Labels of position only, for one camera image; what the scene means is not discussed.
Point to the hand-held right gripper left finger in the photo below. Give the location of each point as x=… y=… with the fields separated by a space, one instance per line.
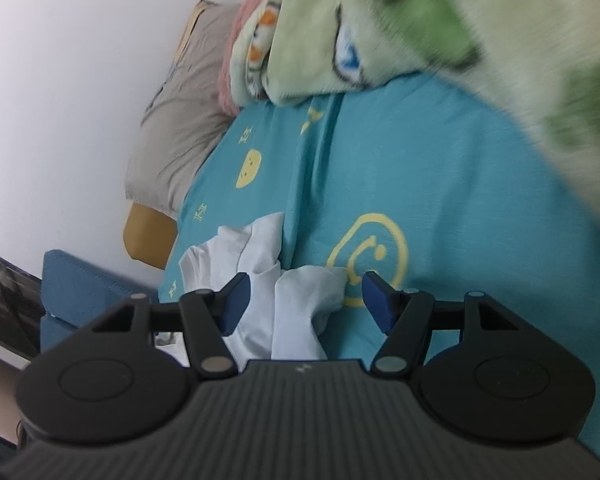
x=235 y=305

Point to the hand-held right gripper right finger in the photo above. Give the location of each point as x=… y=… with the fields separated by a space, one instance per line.
x=377 y=300

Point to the white shirt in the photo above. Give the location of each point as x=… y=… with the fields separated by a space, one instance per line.
x=300 y=300

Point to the yellow headboard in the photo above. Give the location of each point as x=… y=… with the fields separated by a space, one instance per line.
x=147 y=235

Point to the bed with teal printed sheet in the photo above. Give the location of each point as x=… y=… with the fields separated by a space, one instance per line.
x=455 y=185

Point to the blue covered chair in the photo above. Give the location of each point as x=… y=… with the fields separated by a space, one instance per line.
x=80 y=280

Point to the grey pillow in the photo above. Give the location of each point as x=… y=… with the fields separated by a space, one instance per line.
x=180 y=125

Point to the green printed blanket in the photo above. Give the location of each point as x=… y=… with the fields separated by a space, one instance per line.
x=430 y=20

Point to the tan pillow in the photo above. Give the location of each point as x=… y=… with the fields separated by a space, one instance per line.
x=192 y=20

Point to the pink fluffy blanket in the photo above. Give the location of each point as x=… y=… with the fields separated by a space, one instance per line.
x=252 y=5

